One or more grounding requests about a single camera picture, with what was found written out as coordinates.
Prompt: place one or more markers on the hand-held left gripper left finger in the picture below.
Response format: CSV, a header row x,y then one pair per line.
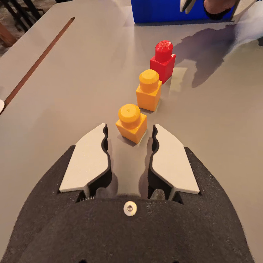
x,y
86,162

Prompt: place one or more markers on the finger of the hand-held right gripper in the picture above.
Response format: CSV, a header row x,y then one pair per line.
x,y
241,8
187,5

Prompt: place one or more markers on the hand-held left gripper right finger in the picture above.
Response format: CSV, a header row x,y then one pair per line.
x,y
174,164

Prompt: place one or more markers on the blue plastic bin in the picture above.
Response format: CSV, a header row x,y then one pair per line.
x,y
164,10

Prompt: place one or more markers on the yellow plastic block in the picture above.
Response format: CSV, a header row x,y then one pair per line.
x,y
148,98
133,129

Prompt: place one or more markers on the red plastic block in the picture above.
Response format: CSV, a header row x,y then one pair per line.
x,y
164,67

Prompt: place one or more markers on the person's right hand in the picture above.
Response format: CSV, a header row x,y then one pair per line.
x,y
217,6

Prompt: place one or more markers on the brown wooden column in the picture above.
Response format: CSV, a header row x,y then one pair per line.
x,y
6,35

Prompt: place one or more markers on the black tripod stand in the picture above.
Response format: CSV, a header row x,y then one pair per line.
x,y
22,12

